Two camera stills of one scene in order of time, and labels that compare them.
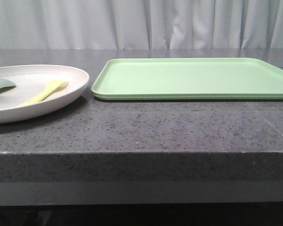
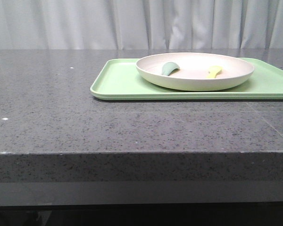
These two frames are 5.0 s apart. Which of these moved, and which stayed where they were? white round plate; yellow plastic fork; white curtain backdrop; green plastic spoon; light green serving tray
Moved: yellow plastic fork; white round plate; green plastic spoon
Stayed: white curtain backdrop; light green serving tray
